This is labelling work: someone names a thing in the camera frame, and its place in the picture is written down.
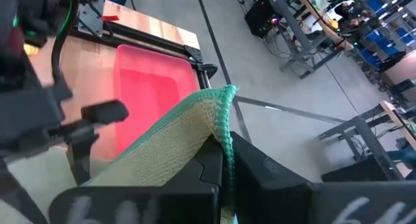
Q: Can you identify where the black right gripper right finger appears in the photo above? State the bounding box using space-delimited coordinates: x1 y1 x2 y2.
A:
229 131 416 224

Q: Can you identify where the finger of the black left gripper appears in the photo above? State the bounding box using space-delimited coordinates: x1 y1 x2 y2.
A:
64 125 99 186

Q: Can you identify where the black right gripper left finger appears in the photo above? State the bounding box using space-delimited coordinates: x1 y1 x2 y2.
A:
48 132 225 224

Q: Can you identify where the pale green microfiber towel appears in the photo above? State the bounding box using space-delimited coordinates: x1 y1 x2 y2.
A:
0 84 240 224

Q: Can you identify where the pink plastic bin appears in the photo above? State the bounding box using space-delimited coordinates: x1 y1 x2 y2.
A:
112 44 201 162

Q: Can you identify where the grey desk with wooden top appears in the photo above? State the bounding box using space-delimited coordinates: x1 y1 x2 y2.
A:
268 0 356 79
317 100 416 182

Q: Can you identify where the black table clamp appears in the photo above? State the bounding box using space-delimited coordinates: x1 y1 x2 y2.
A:
196 63 218 81

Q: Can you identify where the black computer tower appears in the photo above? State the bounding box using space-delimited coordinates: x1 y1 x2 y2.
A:
244 0 281 39

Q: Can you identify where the shelf with blue bins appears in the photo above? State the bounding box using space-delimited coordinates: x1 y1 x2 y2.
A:
354 0 416 74

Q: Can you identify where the person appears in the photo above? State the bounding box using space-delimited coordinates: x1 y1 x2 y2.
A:
333 1 370 32

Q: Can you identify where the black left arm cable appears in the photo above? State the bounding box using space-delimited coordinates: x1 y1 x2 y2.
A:
51 0 81 90

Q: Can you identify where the grey metal mount plate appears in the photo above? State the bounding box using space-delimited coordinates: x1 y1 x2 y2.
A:
77 0 105 37

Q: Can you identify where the black aluminium table frame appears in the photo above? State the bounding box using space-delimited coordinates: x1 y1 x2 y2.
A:
70 19 218 90

